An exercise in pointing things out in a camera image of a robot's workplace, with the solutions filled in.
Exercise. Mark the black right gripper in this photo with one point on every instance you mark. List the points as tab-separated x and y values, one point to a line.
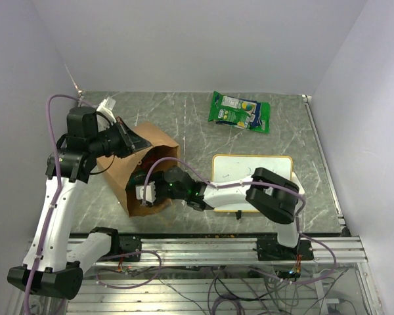
157	184

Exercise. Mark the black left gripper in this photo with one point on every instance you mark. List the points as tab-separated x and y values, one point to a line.
131	142

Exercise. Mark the brown paper bag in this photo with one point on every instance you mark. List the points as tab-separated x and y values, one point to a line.
120	175

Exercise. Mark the yellow green snack packet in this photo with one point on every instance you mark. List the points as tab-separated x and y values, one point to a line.
236	110

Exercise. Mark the green Chiuba chips bag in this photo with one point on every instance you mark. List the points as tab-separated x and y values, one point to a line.
241	113

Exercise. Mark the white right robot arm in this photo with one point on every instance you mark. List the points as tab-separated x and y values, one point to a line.
273	196

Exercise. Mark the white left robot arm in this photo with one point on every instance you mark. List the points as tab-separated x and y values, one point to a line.
49	269

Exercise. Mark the green POES snack packet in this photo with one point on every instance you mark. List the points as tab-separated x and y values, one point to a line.
137	178

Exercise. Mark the white dry-erase board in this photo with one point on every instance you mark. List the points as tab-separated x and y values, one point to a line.
227	167

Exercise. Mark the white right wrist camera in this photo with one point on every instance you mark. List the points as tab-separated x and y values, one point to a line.
146	193

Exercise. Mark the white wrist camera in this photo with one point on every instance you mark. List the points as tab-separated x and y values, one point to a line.
146	193
106	107

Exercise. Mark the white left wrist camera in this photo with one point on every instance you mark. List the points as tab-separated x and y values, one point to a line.
106	107

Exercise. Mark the aluminium mounting rail frame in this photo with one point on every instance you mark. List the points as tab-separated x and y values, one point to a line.
208	274

